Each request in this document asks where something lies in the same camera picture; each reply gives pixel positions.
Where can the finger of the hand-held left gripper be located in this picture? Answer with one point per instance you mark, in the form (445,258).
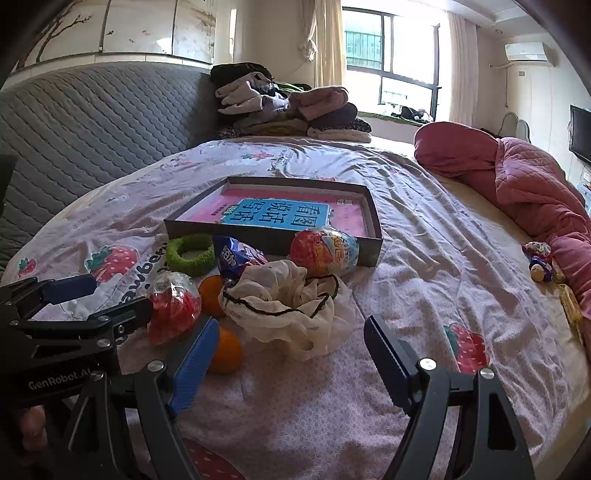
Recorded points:
(131,314)
(69,288)

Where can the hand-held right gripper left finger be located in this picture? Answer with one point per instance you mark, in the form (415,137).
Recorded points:
(194,369)

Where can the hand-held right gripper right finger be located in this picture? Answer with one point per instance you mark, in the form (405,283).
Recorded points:
(392,364)

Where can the orange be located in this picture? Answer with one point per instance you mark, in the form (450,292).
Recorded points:
(228,350)
(210,297)

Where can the red snack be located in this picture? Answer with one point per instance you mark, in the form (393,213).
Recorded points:
(171,309)

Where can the blue cookie packet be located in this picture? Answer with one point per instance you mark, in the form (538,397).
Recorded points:
(235,258)

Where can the red and blue egg toy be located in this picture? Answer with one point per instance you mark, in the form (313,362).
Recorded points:
(323,251)

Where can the shallow grey cardboard box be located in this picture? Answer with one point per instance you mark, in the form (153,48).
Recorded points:
(258,237)

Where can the person's left hand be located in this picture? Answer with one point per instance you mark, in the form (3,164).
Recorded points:
(32,429)

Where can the strawberry print bedsheet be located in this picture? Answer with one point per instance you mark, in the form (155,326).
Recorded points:
(438,277)

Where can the grey quilted headboard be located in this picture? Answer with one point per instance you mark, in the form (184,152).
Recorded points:
(92,129)

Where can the small toys at bed edge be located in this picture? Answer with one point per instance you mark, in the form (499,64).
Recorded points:
(540,272)

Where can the red and white snack packet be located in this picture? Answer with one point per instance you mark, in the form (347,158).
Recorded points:
(535,249)

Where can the pink quilted blanket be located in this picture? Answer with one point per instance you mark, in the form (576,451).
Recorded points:
(521,184)

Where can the dark clothes on windowsill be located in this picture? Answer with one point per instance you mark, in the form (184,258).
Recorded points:
(411,114)

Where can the pile of folded clothes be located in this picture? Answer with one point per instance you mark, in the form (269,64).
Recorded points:
(277,106)

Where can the black television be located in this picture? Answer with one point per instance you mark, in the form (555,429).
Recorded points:
(581,134)

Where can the sheer white curtain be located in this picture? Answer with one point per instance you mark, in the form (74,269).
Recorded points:
(461,69)

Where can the cream curtain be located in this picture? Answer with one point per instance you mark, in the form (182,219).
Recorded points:
(330,46)

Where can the white air conditioner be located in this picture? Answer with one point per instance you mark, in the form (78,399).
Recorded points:
(526,53)

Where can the blossom wall painting panels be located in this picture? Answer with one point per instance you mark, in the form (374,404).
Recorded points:
(138,27)

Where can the window with dark frame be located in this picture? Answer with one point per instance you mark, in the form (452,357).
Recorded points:
(387,46)

